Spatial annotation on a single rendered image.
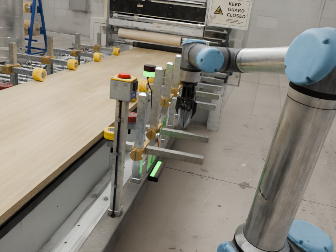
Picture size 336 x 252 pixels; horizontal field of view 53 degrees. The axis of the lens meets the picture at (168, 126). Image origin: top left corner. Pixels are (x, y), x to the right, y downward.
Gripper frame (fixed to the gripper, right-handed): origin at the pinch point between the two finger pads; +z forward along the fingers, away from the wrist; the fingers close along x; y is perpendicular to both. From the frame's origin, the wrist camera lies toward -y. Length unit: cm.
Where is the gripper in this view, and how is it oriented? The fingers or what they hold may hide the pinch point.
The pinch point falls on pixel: (183, 125)
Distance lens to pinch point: 145.9
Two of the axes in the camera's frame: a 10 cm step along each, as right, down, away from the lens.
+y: -1.9, 3.2, -9.3
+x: 9.8, 1.7, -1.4
